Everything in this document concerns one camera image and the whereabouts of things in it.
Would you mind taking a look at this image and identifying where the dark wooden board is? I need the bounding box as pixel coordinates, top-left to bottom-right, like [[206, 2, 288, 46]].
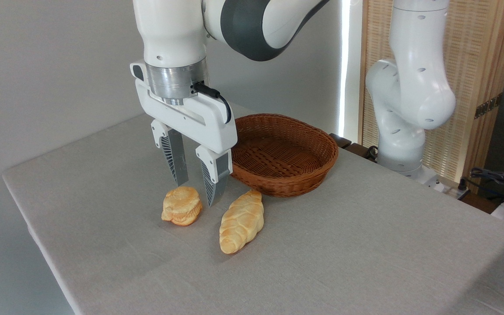
[[329, 133, 379, 163]]

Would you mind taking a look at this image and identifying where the wooden bamboo folding screen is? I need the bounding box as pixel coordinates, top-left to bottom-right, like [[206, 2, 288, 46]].
[[358, 0, 504, 193]]

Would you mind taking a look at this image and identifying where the long braided bread loaf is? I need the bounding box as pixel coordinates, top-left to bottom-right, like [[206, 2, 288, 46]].
[[219, 189, 265, 255]]

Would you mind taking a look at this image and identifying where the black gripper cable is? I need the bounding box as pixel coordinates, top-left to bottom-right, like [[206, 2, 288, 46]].
[[193, 82, 232, 124]]

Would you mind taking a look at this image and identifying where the dark metal screen hinge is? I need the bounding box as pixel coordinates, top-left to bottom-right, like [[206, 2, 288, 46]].
[[474, 93, 503, 119]]

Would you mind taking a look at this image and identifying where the round golden bread roll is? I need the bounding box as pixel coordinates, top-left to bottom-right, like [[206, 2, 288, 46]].
[[161, 186, 203, 227]]

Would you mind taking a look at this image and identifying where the white power strip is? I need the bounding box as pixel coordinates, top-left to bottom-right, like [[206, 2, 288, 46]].
[[436, 177, 471, 200]]

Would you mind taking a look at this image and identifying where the grey tablecloth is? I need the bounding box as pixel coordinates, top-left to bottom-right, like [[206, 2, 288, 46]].
[[2, 101, 504, 315]]

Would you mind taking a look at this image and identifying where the brown wicker basket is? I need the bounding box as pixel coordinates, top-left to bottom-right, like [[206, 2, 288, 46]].
[[230, 113, 339, 198]]

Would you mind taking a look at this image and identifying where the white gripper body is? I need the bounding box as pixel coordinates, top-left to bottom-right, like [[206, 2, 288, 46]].
[[130, 60, 238, 154]]

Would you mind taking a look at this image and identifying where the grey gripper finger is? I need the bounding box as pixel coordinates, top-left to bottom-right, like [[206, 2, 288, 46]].
[[150, 120, 189, 186], [196, 146, 234, 207]]

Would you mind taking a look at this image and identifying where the black cable bundle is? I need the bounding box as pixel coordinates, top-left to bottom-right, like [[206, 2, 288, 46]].
[[470, 167, 504, 198]]

